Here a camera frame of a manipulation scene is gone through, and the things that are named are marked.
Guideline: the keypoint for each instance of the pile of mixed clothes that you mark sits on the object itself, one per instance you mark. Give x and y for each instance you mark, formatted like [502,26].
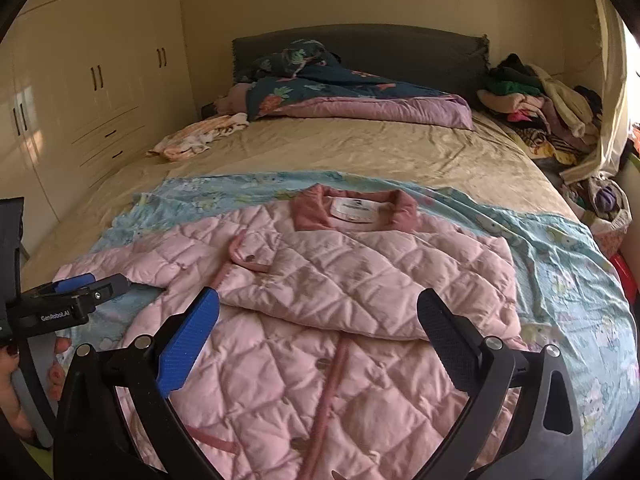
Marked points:
[540,105]

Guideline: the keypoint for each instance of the peach and white cloth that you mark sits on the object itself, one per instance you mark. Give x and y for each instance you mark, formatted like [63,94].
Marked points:
[197,135]

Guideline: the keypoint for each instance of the pink quilted jacket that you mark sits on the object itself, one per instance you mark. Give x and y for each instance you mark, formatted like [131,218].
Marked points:
[350,310]

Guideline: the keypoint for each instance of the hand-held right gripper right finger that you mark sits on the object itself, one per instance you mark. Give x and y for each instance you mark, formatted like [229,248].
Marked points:
[445,340]

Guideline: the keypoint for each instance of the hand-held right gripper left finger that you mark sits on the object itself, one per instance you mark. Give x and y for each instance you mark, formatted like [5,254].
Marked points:
[192,340]

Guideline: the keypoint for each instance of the cream curtain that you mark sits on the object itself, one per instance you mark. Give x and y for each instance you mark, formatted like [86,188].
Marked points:
[607,85]

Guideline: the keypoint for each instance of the cream wardrobe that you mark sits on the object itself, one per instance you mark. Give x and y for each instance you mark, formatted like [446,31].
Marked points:
[90,90]

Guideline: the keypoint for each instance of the bed with beige sheet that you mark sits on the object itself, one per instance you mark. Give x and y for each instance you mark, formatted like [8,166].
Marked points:
[400,152]

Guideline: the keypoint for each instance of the blue cartoon print blanket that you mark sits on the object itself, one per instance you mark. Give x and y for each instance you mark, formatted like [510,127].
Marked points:
[560,280]

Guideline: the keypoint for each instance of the dark floral quilt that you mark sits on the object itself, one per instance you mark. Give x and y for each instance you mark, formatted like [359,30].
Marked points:
[320,85]

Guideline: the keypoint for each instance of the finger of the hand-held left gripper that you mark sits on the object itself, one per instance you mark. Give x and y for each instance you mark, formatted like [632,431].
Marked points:
[75,284]
[111,287]

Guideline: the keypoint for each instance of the person's left hand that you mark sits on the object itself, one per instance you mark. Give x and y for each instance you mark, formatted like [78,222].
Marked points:
[59,346]

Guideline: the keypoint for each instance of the bag of clothes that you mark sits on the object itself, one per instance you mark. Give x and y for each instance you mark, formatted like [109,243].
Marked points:
[605,205]

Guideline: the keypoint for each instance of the grey headboard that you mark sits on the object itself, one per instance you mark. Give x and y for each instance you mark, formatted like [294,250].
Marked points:
[400,52]

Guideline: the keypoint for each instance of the pink pillow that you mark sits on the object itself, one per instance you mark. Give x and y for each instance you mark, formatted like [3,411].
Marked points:
[231,97]

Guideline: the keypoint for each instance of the red plastic object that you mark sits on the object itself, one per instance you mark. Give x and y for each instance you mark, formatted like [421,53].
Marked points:
[625,275]

